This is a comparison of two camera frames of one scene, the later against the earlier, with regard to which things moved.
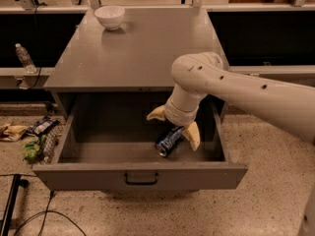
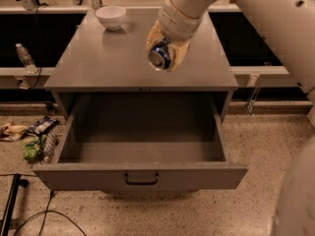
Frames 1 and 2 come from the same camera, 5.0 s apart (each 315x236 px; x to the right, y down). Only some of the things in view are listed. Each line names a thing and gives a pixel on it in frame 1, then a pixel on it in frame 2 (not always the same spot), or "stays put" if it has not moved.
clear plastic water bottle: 25,59 stays put
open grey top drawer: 108,143 stays put
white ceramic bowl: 110,16 stays put
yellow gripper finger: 193,135 → 177,52
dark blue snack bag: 40,127 stays put
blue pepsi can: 168,141 → 159,56
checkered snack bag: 52,140 stays put
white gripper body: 179,117 → 176,25
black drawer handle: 141,183 stays put
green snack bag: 32,147 stays put
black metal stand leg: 17,183 stays put
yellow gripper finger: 158,113 → 157,34
